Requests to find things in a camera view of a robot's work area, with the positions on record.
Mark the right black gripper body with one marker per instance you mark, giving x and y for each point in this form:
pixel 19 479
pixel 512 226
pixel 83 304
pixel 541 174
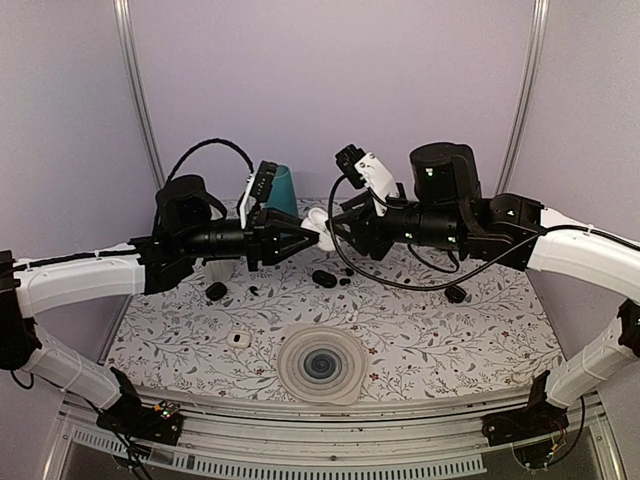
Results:
pixel 380 242

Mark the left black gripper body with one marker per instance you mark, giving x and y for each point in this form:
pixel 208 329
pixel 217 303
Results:
pixel 256 239

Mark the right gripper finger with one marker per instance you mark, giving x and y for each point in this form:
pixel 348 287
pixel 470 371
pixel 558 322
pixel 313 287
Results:
pixel 355 207
pixel 347 233

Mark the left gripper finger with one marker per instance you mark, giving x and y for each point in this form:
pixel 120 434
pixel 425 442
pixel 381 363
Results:
pixel 282 225
pixel 290 246

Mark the white oval earbud case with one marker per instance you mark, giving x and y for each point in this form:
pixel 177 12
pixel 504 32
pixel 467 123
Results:
pixel 315 221

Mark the black gold-trimmed earbud case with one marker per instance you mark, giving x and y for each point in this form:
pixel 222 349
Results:
pixel 455 294

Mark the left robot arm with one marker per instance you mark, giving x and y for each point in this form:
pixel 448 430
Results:
pixel 191 226

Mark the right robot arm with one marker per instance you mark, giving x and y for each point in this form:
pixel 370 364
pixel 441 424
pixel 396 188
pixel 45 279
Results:
pixel 450 213

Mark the black oval earbud case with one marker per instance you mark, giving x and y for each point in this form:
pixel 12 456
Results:
pixel 324 279

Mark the small black earbud case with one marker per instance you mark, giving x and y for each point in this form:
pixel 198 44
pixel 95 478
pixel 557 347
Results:
pixel 216 291

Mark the white case near plate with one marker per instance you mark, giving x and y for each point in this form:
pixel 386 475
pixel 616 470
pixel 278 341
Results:
pixel 239 339

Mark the teal tapered vase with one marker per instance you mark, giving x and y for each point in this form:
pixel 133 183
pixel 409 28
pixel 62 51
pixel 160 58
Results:
pixel 282 198

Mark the white ribbed vase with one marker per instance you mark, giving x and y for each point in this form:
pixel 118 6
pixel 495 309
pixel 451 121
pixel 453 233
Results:
pixel 218 270

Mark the floral patterned table mat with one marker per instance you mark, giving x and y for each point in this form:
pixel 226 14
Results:
pixel 410 327

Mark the spiral patterned ceramic plate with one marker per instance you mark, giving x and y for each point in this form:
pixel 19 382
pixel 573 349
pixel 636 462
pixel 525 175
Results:
pixel 321 365

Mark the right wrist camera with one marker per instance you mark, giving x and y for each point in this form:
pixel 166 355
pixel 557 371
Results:
pixel 364 170

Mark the aluminium front rail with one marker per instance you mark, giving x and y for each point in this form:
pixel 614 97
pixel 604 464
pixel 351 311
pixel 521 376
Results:
pixel 417 439

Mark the right aluminium frame post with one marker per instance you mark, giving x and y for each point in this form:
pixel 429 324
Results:
pixel 532 62

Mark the aluminium frame post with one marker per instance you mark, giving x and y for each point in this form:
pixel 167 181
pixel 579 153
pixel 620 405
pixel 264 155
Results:
pixel 126 35
pixel 532 62

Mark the left aluminium frame post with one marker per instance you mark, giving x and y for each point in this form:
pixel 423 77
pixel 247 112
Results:
pixel 126 35

